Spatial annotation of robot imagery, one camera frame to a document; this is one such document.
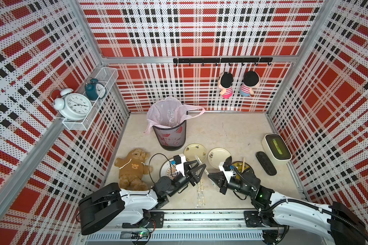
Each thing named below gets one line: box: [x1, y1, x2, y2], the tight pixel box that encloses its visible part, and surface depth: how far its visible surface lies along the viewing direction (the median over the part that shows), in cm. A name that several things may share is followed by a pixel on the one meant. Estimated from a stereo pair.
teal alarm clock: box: [84, 78, 107, 101], surface depth 73 cm
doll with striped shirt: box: [239, 70, 260, 97], surface depth 97 cm
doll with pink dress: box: [217, 71, 234, 100], surface depth 100 cm
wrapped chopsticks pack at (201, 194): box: [196, 178, 206, 208], surface depth 82 cm
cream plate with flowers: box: [183, 142, 207, 162], surface depth 101 cm
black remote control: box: [255, 151, 278, 177], surface depth 93 cm
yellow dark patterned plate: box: [231, 161, 251, 180], surface depth 94 cm
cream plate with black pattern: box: [207, 147, 232, 169], surface depth 98 cm
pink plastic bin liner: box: [144, 96, 206, 134], surface depth 93 cm
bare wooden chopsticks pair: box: [241, 156, 246, 174], surface depth 93 cm
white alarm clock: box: [53, 88, 93, 121], surface depth 63 cm
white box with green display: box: [261, 133, 293, 165], surface depth 95 cm
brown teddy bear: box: [114, 148, 154, 191], surface depth 85 cm
